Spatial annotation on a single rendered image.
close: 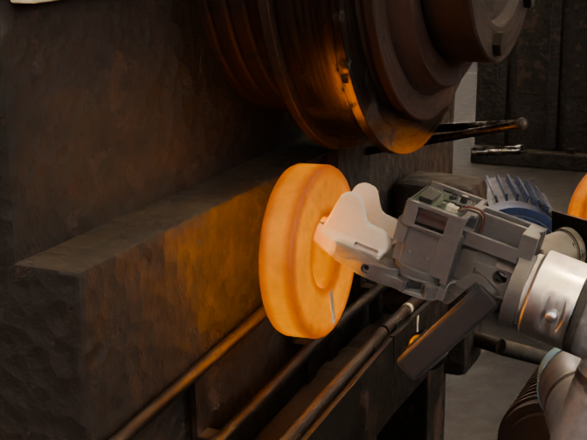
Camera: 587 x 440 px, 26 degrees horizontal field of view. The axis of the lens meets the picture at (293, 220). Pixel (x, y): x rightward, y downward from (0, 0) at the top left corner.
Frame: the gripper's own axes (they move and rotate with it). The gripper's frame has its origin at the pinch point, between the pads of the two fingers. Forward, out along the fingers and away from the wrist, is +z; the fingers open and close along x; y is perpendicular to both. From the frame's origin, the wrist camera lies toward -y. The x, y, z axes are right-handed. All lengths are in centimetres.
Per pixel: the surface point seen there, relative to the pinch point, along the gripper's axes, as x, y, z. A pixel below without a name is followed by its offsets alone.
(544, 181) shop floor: -401, -104, 39
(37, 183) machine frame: 24.2, 5.2, 13.8
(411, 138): -18.7, 5.7, -1.8
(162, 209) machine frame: 9.1, 0.4, 10.5
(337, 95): -4.3, 11.3, 2.2
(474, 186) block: -42.3, -4.1, -4.7
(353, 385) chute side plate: -1.0, -13.3, -7.5
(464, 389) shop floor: -170, -92, 8
